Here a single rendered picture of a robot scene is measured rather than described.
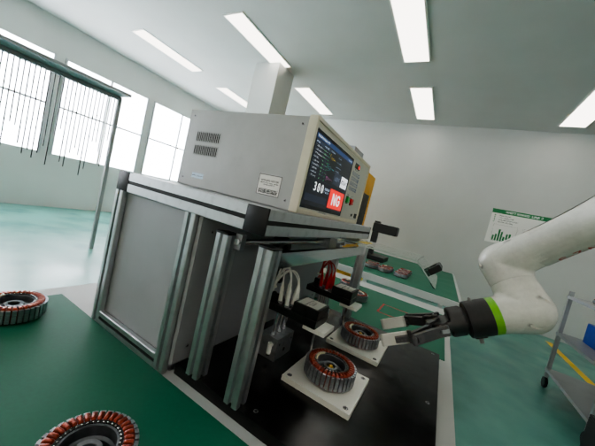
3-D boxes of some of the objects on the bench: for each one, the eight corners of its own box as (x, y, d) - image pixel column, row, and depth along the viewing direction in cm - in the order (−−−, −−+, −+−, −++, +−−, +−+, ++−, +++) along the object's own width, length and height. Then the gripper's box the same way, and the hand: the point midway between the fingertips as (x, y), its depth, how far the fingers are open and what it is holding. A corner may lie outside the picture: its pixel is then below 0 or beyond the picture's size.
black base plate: (437, 360, 88) (439, 354, 88) (426, 571, 32) (430, 553, 32) (311, 305, 111) (312, 300, 110) (173, 372, 54) (175, 362, 54)
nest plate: (387, 347, 84) (388, 343, 84) (376, 367, 71) (378, 362, 71) (342, 326, 91) (343, 323, 91) (325, 342, 78) (326, 337, 78)
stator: (379, 341, 84) (382, 329, 84) (375, 357, 74) (379, 343, 74) (343, 327, 88) (346, 316, 88) (336, 340, 78) (339, 327, 78)
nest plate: (367, 383, 63) (369, 378, 63) (348, 421, 50) (349, 415, 50) (311, 353, 70) (312, 349, 70) (280, 380, 57) (282, 373, 57)
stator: (360, 380, 62) (364, 364, 61) (340, 403, 52) (345, 385, 52) (318, 355, 68) (321, 341, 67) (293, 372, 58) (297, 356, 58)
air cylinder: (289, 350, 69) (295, 330, 68) (273, 362, 62) (279, 339, 62) (273, 342, 71) (278, 321, 71) (256, 352, 65) (261, 330, 64)
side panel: (173, 368, 56) (207, 215, 54) (160, 374, 53) (195, 214, 51) (104, 314, 69) (128, 190, 67) (90, 318, 66) (115, 188, 64)
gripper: (485, 353, 59) (384, 365, 65) (456, 320, 83) (384, 330, 89) (475, 319, 60) (376, 333, 66) (449, 296, 84) (378, 307, 90)
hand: (385, 331), depth 77 cm, fingers open, 13 cm apart
